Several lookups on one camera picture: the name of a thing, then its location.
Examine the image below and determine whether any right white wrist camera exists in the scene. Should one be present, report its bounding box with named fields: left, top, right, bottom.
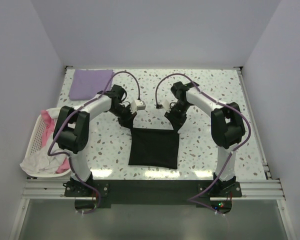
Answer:
left=156, top=99, right=171, bottom=112

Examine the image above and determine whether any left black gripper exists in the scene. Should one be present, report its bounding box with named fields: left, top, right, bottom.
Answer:
left=109, top=104, right=137, bottom=130

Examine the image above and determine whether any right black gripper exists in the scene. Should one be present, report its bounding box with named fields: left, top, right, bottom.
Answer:
left=164, top=101, right=192, bottom=133

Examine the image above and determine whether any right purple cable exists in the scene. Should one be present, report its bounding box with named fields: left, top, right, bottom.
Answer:
left=155, top=73, right=252, bottom=210

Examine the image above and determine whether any folded purple t shirt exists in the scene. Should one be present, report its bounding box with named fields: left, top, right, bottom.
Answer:
left=68, top=69, right=114, bottom=101

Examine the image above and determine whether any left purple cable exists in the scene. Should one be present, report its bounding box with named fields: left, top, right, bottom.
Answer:
left=47, top=71, right=141, bottom=215

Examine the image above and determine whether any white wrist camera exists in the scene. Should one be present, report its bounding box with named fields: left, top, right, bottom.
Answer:
left=130, top=99, right=146, bottom=113
left=156, top=99, right=171, bottom=112

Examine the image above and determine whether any pink t shirt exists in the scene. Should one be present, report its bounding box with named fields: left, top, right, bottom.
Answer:
left=41, top=110, right=70, bottom=174

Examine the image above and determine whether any aluminium frame rail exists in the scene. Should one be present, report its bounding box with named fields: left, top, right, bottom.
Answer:
left=21, top=179, right=286, bottom=200

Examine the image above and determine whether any white t shirt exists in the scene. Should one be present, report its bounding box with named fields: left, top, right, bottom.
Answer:
left=19, top=107, right=71, bottom=176

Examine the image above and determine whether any purple cable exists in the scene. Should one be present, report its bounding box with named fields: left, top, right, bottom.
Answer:
left=155, top=73, right=252, bottom=210
left=47, top=71, right=141, bottom=215

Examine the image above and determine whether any black t shirt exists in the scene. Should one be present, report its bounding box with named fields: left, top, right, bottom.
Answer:
left=127, top=122, right=180, bottom=170

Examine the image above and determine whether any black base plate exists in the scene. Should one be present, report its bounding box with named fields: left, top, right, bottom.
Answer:
left=63, top=179, right=243, bottom=213

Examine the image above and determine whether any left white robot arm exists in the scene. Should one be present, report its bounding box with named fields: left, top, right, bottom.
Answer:
left=48, top=85, right=142, bottom=196

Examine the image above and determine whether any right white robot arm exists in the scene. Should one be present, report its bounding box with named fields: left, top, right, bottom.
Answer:
left=162, top=81, right=246, bottom=197

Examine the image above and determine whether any white laundry basket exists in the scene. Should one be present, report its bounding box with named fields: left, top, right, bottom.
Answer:
left=24, top=108, right=72, bottom=179

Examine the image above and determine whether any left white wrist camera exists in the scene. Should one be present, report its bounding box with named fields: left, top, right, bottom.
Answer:
left=130, top=99, right=146, bottom=113

